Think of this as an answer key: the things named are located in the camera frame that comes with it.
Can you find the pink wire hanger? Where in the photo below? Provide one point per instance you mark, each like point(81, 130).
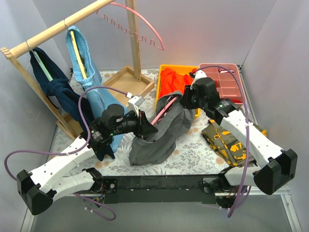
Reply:
point(164, 110)
point(135, 34)

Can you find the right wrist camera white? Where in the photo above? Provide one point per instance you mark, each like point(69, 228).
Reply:
point(196, 75)

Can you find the floral table mat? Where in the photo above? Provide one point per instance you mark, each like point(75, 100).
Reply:
point(192, 154)

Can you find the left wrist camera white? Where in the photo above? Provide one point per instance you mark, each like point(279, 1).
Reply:
point(135, 102)

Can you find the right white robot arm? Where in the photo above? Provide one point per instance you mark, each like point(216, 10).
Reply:
point(275, 166)

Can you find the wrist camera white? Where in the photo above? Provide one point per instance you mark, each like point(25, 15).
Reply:
point(196, 75)
point(135, 102)

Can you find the pink compartment organizer box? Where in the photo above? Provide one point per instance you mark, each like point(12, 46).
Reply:
point(226, 84)

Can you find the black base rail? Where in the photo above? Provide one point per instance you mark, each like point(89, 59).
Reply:
point(203, 188)

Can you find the red cloth lower compartment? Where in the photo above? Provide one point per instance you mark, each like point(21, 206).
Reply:
point(236, 101)

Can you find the wooden clothes rack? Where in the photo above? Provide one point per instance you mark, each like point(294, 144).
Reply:
point(128, 78)

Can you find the navy blue shorts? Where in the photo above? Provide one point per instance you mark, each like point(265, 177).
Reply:
point(59, 87)

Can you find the pale green hanger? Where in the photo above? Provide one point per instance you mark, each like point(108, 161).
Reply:
point(42, 66)

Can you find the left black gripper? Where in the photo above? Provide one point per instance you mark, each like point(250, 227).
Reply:
point(141, 123)

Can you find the red white cloth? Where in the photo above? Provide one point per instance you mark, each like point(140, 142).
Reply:
point(220, 70)

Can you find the light blue shorts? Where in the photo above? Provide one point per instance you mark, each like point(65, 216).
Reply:
point(99, 98)

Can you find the orange shorts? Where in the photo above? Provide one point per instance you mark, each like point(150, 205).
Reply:
point(172, 81)

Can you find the yellow plastic tray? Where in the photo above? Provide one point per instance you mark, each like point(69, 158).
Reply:
point(181, 69)

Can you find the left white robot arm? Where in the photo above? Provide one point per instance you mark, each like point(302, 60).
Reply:
point(42, 186)

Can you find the camouflage shorts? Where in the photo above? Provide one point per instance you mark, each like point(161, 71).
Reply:
point(224, 144)

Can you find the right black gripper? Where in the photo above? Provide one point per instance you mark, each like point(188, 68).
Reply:
point(186, 97)

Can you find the grey drawstring shorts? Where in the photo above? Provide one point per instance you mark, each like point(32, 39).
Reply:
point(157, 147)

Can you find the yellow hanger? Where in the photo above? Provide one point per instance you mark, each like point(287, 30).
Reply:
point(77, 54)

